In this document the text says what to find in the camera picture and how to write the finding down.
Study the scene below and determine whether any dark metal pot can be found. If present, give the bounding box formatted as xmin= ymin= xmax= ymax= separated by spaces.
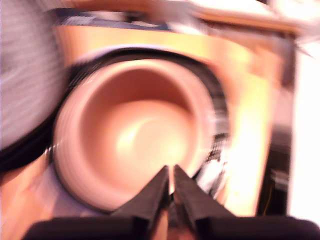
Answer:
xmin=51 ymin=58 xmax=217 ymax=213

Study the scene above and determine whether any black rice cooker lid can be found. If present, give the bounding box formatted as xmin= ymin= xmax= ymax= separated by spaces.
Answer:
xmin=0 ymin=0 xmax=73 ymax=173

